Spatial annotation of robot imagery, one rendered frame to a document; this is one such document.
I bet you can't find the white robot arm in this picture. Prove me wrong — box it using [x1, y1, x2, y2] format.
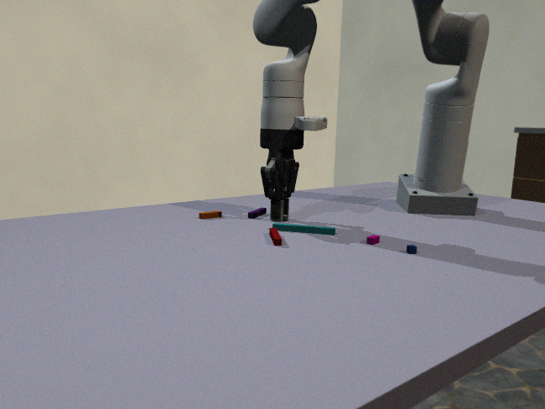
[253, 0, 490, 193]

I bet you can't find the turquoise rod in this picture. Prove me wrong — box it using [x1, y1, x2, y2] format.
[272, 223, 335, 236]

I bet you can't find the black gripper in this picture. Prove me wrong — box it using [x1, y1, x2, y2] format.
[260, 128, 304, 222]

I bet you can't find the purple rod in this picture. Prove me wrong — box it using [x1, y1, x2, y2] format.
[248, 208, 267, 219]

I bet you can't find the orange rectangular bar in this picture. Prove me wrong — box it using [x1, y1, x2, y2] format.
[199, 211, 221, 220]

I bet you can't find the magenta rectangular block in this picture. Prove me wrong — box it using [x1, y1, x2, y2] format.
[366, 235, 380, 245]

